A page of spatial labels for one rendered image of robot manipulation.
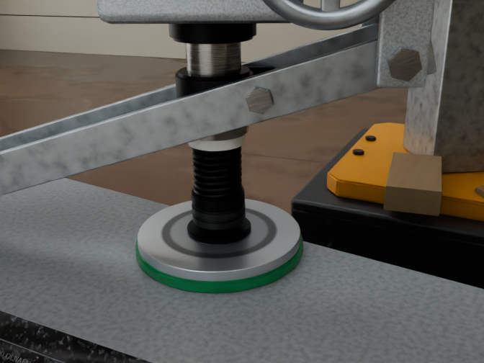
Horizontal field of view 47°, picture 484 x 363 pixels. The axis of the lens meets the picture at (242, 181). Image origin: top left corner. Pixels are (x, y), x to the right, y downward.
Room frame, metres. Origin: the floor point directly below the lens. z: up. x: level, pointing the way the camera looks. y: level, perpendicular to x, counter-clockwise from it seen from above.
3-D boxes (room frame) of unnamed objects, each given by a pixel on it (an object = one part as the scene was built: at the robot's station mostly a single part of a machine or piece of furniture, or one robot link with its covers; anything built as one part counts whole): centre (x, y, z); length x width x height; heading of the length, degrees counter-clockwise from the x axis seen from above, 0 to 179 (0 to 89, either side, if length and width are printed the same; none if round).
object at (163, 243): (0.65, 0.03, 0.89); 0.21 x 0.21 x 0.01
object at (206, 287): (0.65, 0.03, 0.89); 0.22 x 0.22 x 0.04
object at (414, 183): (1.03, -0.35, 0.81); 0.20 x 0.10 x 0.05; 161
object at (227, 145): (0.65, 0.03, 1.03); 0.07 x 0.07 x 0.04
